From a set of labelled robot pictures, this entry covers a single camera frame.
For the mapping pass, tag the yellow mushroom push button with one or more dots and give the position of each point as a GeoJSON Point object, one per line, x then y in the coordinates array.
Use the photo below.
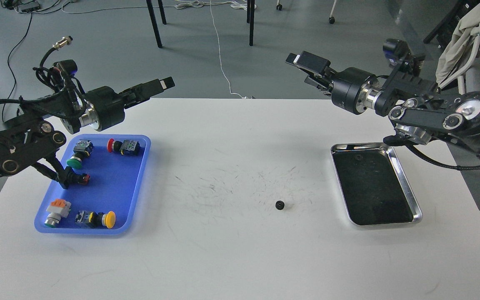
{"type": "Point", "coordinates": [91, 219]}

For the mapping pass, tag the white orange push button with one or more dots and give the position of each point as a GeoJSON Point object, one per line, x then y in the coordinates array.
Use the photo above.
{"type": "Point", "coordinates": [57, 209]}

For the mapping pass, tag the red push button switch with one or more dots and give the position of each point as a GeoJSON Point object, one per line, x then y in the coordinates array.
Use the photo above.
{"type": "Point", "coordinates": [128, 147]}

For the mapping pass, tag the black table leg right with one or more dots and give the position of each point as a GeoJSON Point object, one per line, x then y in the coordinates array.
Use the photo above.
{"type": "Point", "coordinates": [250, 19]}

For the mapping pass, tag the blue plastic tray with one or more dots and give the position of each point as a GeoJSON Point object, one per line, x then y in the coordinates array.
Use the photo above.
{"type": "Point", "coordinates": [114, 186]}

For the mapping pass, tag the black table leg left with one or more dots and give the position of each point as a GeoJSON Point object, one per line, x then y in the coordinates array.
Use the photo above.
{"type": "Point", "coordinates": [154, 21]}

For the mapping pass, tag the beige cloth on chair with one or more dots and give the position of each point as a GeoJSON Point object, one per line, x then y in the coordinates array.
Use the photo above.
{"type": "Point", "coordinates": [463, 36]}

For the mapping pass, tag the green push button switch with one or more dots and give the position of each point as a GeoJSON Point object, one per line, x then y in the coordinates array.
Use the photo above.
{"type": "Point", "coordinates": [82, 150]}

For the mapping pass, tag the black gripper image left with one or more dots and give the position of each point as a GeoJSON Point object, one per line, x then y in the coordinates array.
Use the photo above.
{"type": "Point", "coordinates": [104, 108]}

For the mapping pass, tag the silver metal tray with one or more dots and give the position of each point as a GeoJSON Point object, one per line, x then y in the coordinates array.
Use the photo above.
{"type": "Point", "coordinates": [376, 191]}

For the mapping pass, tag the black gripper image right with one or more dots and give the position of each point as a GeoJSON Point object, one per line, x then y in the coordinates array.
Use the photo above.
{"type": "Point", "coordinates": [352, 90]}

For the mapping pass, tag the black selector switch red base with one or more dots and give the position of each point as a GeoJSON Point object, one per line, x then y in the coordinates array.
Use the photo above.
{"type": "Point", "coordinates": [69, 178]}

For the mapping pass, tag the black table leg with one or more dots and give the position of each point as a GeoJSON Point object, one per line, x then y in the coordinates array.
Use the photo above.
{"type": "Point", "coordinates": [250, 19]}
{"type": "Point", "coordinates": [154, 21]}

